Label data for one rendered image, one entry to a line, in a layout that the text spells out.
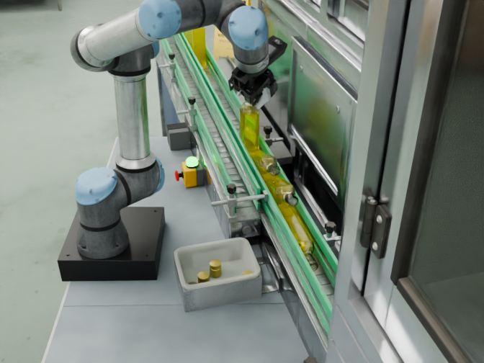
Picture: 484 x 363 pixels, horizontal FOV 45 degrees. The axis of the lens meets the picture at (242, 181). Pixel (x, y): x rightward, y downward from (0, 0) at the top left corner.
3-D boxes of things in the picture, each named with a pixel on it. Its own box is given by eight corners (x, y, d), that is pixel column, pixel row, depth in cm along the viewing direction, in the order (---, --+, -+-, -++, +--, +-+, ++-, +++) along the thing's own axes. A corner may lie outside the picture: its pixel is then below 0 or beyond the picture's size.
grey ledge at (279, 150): (291, 178, 209) (292, 151, 203) (268, 182, 207) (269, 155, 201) (227, 76, 285) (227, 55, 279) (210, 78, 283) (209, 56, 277)
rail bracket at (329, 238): (348, 263, 157) (353, 225, 150) (324, 268, 156) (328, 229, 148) (342, 254, 160) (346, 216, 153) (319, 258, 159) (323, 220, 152)
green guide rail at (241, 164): (260, 209, 177) (261, 187, 172) (257, 209, 176) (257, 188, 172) (169, 27, 317) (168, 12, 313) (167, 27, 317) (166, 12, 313)
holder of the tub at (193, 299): (279, 294, 165) (281, 274, 161) (185, 312, 159) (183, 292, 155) (262, 256, 179) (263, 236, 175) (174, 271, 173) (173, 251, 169)
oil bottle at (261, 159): (260, 164, 199) (280, 175, 179) (245, 166, 198) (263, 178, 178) (258, 148, 198) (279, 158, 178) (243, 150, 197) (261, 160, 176)
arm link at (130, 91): (105, 198, 174) (86, 18, 145) (145, 181, 183) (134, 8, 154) (129, 215, 167) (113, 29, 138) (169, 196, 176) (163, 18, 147)
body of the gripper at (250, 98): (229, 91, 138) (224, 67, 126) (251, 65, 139) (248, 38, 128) (254, 109, 136) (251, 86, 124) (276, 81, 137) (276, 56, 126)
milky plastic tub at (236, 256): (262, 297, 164) (263, 274, 159) (184, 312, 159) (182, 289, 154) (245, 257, 178) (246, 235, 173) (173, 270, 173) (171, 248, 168)
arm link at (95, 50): (44, 38, 141) (150, -17, 104) (83, 29, 148) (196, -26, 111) (60, 84, 144) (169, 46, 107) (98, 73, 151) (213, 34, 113)
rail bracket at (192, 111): (197, 131, 219) (196, 99, 212) (178, 134, 218) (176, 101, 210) (195, 127, 223) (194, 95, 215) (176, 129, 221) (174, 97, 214)
